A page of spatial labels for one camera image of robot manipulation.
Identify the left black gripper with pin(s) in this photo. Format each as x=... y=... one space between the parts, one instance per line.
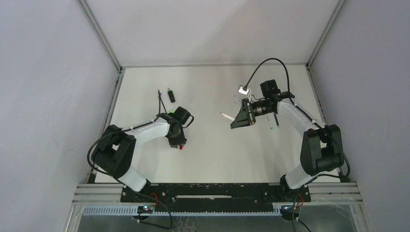
x=177 y=140

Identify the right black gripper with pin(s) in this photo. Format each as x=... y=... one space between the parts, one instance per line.
x=250 y=113

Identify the white marker red end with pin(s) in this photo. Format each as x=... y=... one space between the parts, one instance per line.
x=227 y=116

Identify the white marker blue end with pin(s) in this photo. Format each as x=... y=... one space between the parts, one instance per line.
x=269 y=122

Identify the black gel pen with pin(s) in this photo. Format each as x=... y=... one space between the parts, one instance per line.
x=276 y=119

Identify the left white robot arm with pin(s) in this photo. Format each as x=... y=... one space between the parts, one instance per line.
x=112 y=154

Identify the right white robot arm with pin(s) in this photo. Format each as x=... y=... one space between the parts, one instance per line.
x=321 y=149

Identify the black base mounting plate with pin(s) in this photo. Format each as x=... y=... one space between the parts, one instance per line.
x=216 y=198

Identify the left controller board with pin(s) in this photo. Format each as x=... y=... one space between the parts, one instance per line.
x=145 y=209

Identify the controller board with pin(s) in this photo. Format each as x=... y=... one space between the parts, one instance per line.
x=145 y=209
x=287 y=210

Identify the right controller board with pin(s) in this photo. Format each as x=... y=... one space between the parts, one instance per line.
x=287 y=210

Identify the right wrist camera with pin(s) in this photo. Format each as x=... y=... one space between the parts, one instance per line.
x=244 y=90

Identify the aluminium frame rail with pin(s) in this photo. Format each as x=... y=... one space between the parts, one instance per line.
x=104 y=199

